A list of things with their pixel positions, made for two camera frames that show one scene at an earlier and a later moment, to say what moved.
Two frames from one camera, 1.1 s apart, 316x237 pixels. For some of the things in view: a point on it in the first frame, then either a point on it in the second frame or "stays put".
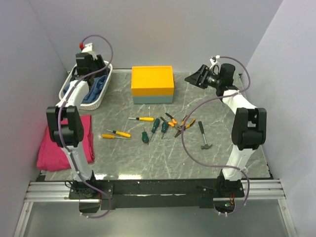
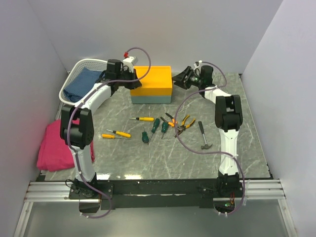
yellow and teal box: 152,84 stays put
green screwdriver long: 155,124 stays put
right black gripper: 195,79 → 179,78
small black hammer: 206,146 stays put
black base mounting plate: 152,194 stays put
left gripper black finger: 90,79 → 133,85
